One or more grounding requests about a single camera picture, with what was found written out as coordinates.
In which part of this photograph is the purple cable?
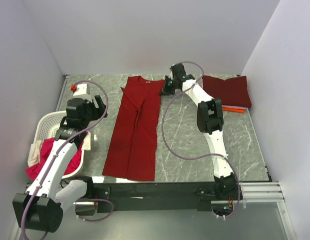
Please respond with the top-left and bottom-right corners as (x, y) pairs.
(160, 60), (243, 219)
(19, 80), (114, 240)

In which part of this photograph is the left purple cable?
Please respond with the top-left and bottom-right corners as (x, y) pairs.
(19, 80), (114, 240)

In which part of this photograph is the white laundry basket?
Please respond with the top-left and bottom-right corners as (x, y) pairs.
(33, 111), (85, 179)

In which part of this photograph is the pink t-shirt in basket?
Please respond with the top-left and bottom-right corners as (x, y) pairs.
(25, 137), (84, 180)

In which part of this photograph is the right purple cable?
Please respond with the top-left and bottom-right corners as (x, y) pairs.
(160, 60), (243, 219)

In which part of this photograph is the beige t-shirt in basket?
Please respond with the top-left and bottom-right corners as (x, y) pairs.
(27, 131), (91, 167)

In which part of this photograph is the red t-shirt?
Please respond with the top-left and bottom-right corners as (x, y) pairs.
(102, 76), (164, 181)

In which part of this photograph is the black base beam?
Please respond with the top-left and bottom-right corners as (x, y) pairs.
(64, 181), (235, 216)

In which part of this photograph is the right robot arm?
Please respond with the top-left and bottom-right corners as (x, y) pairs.
(159, 61), (241, 200)

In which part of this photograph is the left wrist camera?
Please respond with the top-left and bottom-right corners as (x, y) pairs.
(70, 83), (92, 102)

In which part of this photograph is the aluminium rail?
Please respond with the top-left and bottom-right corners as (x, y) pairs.
(21, 182), (285, 206)

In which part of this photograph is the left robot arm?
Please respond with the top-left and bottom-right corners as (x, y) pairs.
(12, 95), (108, 234)

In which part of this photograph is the folded maroon t-shirt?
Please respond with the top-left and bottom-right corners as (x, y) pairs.
(202, 75), (252, 108)

